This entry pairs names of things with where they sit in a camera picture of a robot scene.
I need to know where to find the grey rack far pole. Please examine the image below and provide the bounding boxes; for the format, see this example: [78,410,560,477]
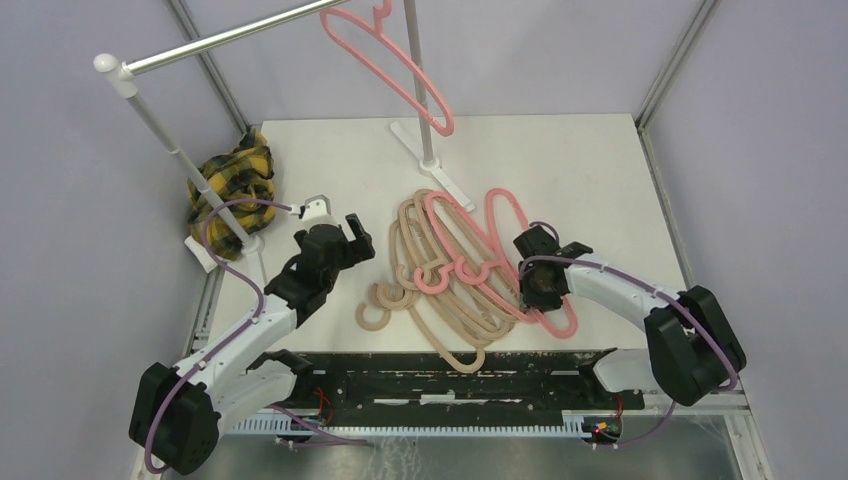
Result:
[403,0,437,171]

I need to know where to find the white rack left pole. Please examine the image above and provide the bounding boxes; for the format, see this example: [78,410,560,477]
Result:
[93,52,256,246]

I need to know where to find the beige plastic hanger bottom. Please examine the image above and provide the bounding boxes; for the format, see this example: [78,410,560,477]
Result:
[354,291,486,374]

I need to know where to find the white rack foot far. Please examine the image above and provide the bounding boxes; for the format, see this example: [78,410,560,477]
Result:
[389,120,476,212]

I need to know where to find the aluminium frame rail base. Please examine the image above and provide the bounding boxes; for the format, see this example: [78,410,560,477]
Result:
[158,264,753,419]

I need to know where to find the beige plastic hanger top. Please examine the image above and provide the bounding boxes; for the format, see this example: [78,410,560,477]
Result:
[370,189,518,336]

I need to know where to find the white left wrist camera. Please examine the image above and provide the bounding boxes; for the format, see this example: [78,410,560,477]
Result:
[289,194,335,224]

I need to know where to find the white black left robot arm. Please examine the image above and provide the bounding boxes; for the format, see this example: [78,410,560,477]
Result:
[129,213,375,475]

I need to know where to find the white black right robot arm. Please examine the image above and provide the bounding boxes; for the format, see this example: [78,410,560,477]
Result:
[513,225,747,408]

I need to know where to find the metal rack top bar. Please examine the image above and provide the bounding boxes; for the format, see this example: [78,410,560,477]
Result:
[126,0,346,76]

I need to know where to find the beige plastic hanger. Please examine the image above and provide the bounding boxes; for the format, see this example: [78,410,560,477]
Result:
[367,198,505,346]
[365,217,511,352]
[370,189,518,336]
[354,291,486,374]

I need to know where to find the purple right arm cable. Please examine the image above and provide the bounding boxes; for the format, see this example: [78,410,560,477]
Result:
[518,220,740,452]

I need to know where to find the white cable duct strip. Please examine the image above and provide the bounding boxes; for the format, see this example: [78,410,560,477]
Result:
[228,413,591,439]

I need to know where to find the white rack foot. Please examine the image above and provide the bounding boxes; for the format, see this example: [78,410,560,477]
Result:
[184,235,268,286]
[389,120,476,212]

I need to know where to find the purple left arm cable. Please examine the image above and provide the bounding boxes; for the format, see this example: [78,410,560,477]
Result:
[142,198,372,475]

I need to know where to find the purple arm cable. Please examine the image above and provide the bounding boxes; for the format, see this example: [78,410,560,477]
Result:
[518,220,740,452]
[142,198,372,475]

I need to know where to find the white rack foot near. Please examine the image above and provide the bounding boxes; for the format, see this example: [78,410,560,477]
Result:
[184,235,268,286]

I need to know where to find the yellow plaid cloth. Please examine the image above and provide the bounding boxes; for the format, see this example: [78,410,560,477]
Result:
[200,128,276,257]

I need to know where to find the pink plastic hanger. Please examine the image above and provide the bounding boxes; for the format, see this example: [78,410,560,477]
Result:
[413,188,542,323]
[319,0,455,137]
[455,188,580,340]

